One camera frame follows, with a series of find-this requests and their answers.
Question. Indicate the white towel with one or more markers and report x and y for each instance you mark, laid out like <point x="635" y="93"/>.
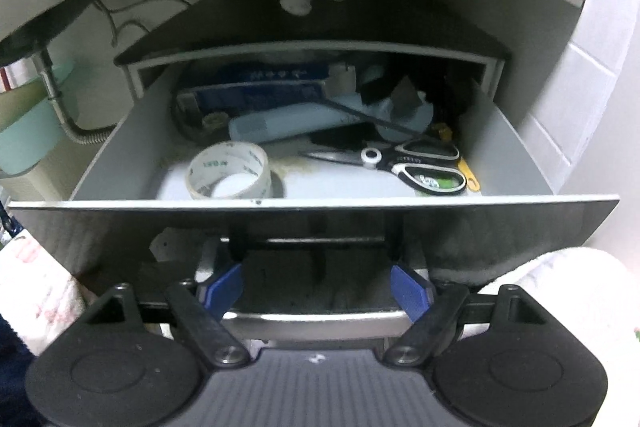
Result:
<point x="575" y="287"/>

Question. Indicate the light blue tube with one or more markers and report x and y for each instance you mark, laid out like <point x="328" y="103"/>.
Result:
<point x="280" y="124"/>

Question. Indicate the yellow flat item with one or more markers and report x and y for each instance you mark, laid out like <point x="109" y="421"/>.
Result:
<point x="470" y="180"/>

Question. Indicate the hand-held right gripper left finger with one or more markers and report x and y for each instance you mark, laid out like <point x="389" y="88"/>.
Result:
<point x="225" y="285"/>

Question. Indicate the black white scissors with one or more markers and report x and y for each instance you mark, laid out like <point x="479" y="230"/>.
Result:
<point x="400" y="163"/>

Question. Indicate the blue cardboard box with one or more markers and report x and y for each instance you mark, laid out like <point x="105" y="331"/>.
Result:
<point x="250" y="93"/>

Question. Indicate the white red printed cloth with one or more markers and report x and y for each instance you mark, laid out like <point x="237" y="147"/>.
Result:
<point x="35" y="287"/>

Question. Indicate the small white box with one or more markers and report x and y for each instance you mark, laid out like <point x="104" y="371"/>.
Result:
<point x="342" y="79"/>

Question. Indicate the green plastic basin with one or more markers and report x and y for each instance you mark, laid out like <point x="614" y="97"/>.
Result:
<point x="25" y="148"/>

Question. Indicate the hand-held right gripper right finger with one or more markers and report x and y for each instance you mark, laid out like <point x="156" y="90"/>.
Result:
<point x="411" y="289"/>

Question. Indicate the grey drawer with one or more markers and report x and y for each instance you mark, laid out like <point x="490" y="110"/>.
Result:
<point x="500" y="232"/>

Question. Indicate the clear tape roll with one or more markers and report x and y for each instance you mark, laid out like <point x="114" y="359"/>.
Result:
<point x="200" y="177"/>

